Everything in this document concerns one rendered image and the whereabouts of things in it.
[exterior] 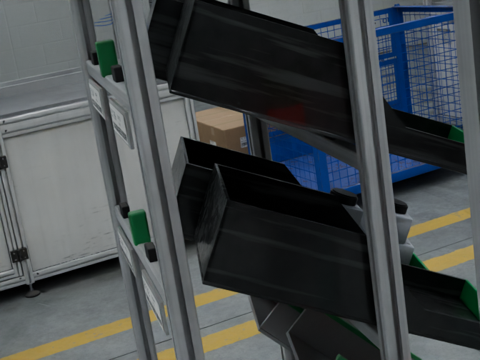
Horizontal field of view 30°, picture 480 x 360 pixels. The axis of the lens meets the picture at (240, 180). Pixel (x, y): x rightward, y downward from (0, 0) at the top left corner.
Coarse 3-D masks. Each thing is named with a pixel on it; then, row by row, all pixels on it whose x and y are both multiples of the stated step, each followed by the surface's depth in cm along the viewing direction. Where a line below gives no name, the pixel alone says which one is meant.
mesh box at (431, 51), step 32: (320, 32) 564; (384, 32) 488; (416, 32) 499; (448, 32) 509; (384, 64) 492; (416, 64) 503; (448, 64) 513; (384, 96) 496; (416, 96) 506; (448, 96) 517; (288, 160) 515; (320, 160) 483; (352, 192) 496
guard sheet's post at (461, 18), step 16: (464, 0) 27; (464, 16) 27; (464, 32) 28; (464, 48) 28; (464, 64) 28; (464, 80) 28; (464, 96) 29; (464, 112) 29; (464, 128) 29; (464, 144) 29
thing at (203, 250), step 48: (240, 192) 85; (288, 192) 85; (240, 240) 73; (288, 240) 73; (336, 240) 74; (240, 288) 74; (288, 288) 74; (336, 288) 75; (432, 288) 90; (432, 336) 77
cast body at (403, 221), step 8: (400, 208) 97; (400, 216) 96; (408, 216) 97; (360, 224) 100; (400, 224) 97; (408, 224) 97; (400, 232) 97; (408, 232) 97; (400, 240) 97; (408, 240) 100; (400, 248) 97; (408, 248) 97; (400, 256) 97; (408, 256) 97; (408, 264) 98
